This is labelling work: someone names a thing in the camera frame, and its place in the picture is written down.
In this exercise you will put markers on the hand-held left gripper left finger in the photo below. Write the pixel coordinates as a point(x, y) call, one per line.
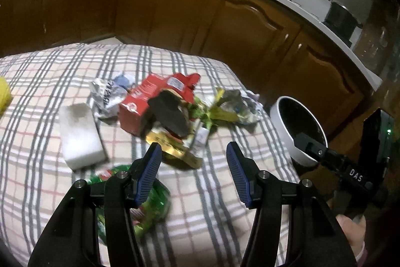
point(149, 174)

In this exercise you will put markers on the gold yellow wrapper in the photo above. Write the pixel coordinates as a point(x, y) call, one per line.
point(175, 149)

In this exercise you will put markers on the black sponge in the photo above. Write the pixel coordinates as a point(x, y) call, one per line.
point(168, 112)

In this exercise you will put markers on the red carton box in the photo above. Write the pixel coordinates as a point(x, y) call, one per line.
point(137, 101)

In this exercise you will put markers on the silver wrapper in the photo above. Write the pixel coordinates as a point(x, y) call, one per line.
point(106, 98)

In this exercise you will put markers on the plaid tablecloth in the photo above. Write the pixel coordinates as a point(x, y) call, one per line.
point(47, 201)

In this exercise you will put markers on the black cooking pot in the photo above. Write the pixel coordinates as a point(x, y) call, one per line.
point(340, 16)

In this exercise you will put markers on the brown wooden lower cabinets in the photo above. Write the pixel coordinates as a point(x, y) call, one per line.
point(237, 26)

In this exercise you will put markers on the white sponge block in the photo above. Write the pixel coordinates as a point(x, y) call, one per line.
point(79, 135)

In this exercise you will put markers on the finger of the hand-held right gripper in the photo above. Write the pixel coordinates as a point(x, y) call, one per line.
point(311, 146)

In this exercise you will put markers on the yellow green wrapper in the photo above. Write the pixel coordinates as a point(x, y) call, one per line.
point(231, 109)

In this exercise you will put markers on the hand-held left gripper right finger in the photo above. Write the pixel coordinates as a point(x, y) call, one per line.
point(239, 176)

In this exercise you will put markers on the person's right hand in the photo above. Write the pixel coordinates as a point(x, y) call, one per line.
point(351, 234)

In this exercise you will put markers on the green snack packet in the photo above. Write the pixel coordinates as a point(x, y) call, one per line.
point(154, 201)

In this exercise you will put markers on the yellow sponge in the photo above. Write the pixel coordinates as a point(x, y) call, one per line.
point(3, 95)

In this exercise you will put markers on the black white-rimmed waste bin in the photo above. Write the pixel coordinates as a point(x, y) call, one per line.
point(282, 133)

